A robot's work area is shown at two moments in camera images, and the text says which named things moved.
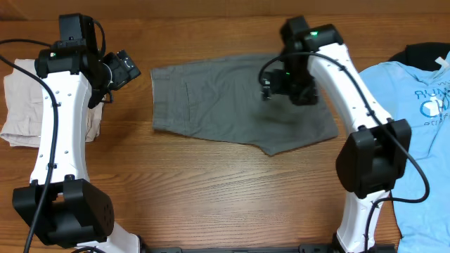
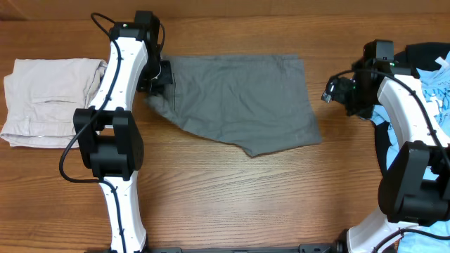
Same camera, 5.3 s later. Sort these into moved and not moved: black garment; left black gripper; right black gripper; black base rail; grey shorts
Moved: left black gripper; grey shorts; right black gripper
Not moved: black garment; black base rail
